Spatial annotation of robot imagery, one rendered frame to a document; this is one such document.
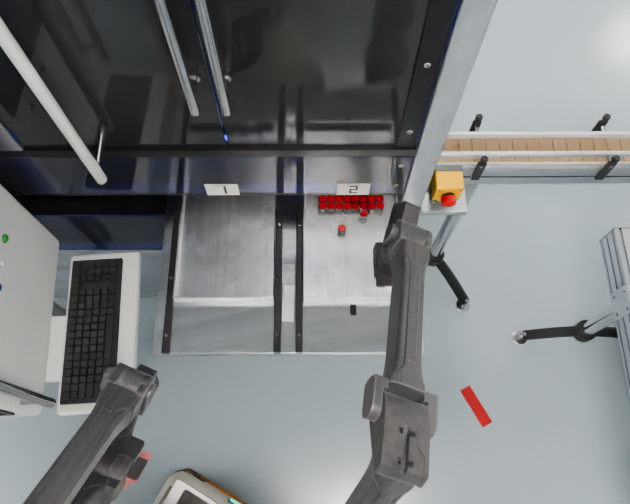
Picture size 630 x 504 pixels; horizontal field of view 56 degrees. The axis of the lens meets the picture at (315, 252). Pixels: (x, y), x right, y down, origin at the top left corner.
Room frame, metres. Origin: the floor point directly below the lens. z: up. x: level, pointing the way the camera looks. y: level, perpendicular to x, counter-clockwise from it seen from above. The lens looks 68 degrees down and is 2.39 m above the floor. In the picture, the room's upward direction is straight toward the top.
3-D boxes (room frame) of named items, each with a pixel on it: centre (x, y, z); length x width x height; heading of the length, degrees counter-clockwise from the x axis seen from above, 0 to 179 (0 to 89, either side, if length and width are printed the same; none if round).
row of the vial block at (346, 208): (0.72, -0.10, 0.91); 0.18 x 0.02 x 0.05; 90
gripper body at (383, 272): (0.46, -0.17, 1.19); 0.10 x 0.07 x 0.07; 0
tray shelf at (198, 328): (0.57, 0.07, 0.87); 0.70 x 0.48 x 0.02; 90
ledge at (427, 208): (0.80, -0.36, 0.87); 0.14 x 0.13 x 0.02; 0
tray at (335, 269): (0.64, -0.10, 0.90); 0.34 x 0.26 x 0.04; 0
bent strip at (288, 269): (0.48, 0.07, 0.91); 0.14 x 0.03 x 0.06; 179
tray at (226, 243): (0.64, 0.24, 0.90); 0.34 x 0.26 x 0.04; 0
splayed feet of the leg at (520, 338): (0.58, -1.06, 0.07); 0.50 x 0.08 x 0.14; 90
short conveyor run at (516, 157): (0.90, -0.64, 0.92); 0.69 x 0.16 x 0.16; 90
